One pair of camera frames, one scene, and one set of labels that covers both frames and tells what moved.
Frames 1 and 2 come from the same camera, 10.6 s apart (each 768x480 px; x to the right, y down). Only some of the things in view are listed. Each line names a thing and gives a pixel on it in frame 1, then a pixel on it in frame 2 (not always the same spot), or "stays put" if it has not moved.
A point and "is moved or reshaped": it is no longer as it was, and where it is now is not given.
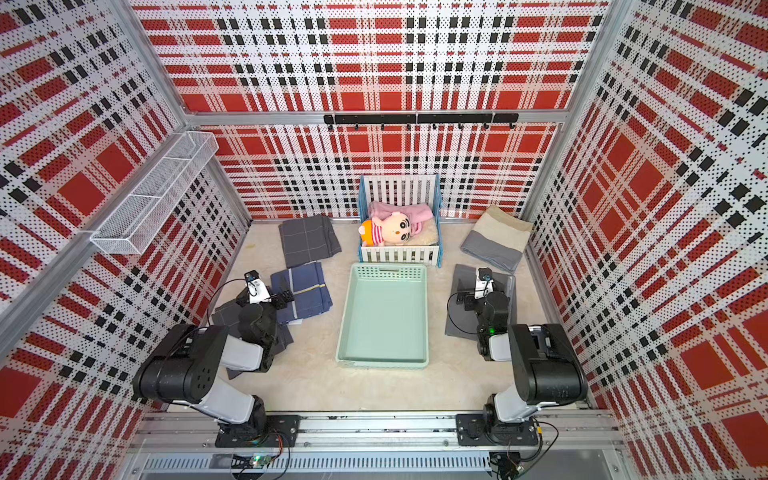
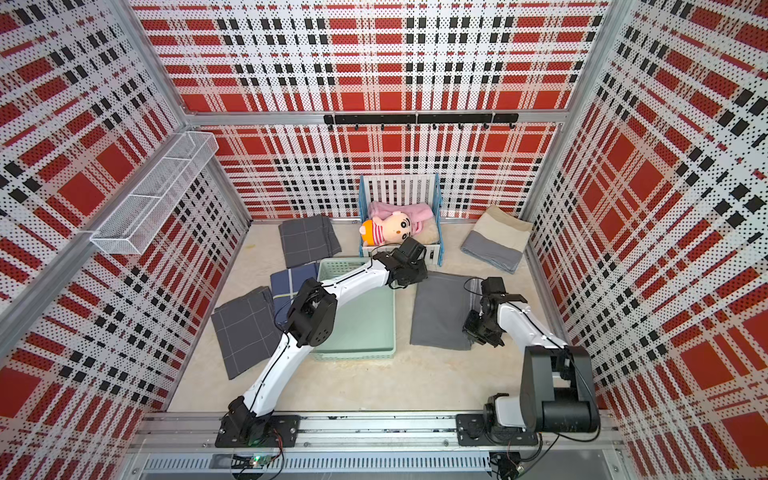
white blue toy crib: [394, 190] stays put
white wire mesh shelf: [137, 221] stays put
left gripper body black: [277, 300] to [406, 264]
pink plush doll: [393, 223] stays put
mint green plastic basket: [384, 321] is moved or reshaped
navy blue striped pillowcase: [306, 283] stays put
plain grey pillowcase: [462, 323] is moved or reshaped
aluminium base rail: [587, 446] stays put
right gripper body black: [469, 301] to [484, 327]
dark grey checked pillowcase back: [307, 239] stays put
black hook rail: [418, 119] stays put
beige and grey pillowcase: [499, 238] stays put
